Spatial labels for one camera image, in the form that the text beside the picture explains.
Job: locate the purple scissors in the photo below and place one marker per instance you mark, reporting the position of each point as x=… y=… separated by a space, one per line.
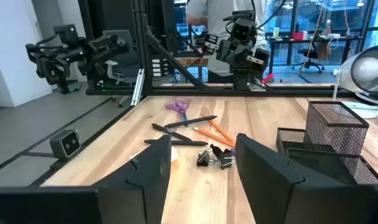
x=179 y=107

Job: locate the black binder clip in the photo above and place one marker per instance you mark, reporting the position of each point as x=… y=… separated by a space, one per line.
x=203 y=158
x=224 y=157

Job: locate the black pen with white print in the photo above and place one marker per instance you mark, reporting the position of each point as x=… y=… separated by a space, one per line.
x=171 y=132

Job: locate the grey table-level camera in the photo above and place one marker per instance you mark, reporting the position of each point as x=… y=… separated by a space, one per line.
x=65 y=143

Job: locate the black background desk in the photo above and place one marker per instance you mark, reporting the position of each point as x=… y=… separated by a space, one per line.
x=316 y=40

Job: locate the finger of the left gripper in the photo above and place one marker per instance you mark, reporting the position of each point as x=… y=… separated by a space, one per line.
x=261 y=60
x=211 y=43

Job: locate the black aluminium frame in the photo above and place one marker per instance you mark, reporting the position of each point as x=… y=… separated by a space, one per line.
x=176 y=91

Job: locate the red object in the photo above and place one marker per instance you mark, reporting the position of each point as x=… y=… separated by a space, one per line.
x=268 y=78

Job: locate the white desk lamp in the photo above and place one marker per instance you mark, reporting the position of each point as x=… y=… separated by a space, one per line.
x=367 y=70

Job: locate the grey office chair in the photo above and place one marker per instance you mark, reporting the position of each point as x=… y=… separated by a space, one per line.
x=126 y=62

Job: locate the red box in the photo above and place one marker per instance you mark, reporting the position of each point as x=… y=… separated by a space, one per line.
x=298 y=35

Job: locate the black mesh desk organizer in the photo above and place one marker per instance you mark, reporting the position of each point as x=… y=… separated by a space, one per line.
x=335 y=130

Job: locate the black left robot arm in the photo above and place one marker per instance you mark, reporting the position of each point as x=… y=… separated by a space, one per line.
x=244 y=79

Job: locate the black background robot arm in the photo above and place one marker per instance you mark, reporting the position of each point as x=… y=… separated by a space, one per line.
x=61 y=59

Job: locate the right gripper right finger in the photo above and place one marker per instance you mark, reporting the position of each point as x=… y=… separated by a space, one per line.
x=269 y=186

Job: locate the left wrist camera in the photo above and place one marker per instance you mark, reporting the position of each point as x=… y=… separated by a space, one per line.
x=243 y=31

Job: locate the silver aluminium bar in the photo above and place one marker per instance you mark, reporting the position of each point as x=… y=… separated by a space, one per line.
x=138 y=87

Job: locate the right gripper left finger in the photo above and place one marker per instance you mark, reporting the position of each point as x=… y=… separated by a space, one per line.
x=145 y=186

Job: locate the black drawer unit white labels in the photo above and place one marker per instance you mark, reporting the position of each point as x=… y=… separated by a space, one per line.
x=157 y=67

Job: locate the black office chair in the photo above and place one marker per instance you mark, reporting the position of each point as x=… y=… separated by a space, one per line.
x=311 y=57

